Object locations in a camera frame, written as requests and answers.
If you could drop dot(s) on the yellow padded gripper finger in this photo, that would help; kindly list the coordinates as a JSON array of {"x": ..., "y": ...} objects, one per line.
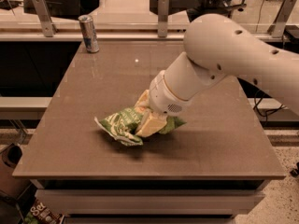
[
  {"x": 142, "y": 104},
  {"x": 151, "y": 123}
]

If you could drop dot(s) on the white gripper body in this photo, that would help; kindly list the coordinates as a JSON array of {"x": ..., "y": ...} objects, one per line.
[{"x": 163, "y": 95}]

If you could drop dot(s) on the green jalapeno chip bag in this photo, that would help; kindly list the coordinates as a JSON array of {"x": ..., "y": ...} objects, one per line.
[{"x": 121, "y": 126}]

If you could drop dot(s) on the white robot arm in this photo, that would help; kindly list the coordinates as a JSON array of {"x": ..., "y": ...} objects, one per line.
[{"x": 216, "y": 47}]

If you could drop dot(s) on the silver blue redbull can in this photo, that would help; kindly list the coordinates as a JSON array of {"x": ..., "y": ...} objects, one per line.
[{"x": 88, "y": 33}]

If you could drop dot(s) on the brown snack bag on floor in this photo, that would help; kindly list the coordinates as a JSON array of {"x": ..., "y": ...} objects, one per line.
[{"x": 39, "y": 213}]

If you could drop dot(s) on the dark bin with hole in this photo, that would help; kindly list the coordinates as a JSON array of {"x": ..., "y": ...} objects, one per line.
[{"x": 13, "y": 190}]

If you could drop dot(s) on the middle metal railing bracket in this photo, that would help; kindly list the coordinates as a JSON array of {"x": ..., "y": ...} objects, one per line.
[{"x": 163, "y": 8}]

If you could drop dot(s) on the metal railing bracket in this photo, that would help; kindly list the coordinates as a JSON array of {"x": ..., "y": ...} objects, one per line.
[
  {"x": 42, "y": 11},
  {"x": 163, "y": 8},
  {"x": 276, "y": 29}
]

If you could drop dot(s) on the right metal railing bracket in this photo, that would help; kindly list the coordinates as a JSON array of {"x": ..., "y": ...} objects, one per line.
[{"x": 276, "y": 29}]

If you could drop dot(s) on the left metal railing bracket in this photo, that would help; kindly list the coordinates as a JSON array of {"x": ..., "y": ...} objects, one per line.
[{"x": 42, "y": 11}]

